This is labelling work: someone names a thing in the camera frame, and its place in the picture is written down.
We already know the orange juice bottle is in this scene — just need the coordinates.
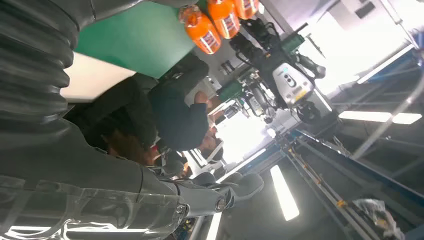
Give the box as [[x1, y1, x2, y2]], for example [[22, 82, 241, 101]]
[[178, 4, 222, 56], [206, 0, 241, 40], [233, 0, 260, 20]]

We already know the seated person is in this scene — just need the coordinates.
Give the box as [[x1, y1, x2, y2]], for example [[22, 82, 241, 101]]
[[148, 53, 227, 157]]

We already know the green table mat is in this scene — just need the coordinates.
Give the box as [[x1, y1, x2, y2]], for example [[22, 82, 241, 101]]
[[74, 0, 209, 79]]

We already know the white ceiling light panel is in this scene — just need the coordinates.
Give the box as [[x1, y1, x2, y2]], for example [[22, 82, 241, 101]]
[[337, 110, 423, 126], [269, 164, 301, 222]]

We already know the black white humanoid robot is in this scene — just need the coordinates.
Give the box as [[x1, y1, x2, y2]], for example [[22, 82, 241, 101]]
[[227, 18, 328, 125]]

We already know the crumpled clear plastic bag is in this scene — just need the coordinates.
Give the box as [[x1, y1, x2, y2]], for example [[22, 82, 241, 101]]
[[352, 198, 406, 240]]

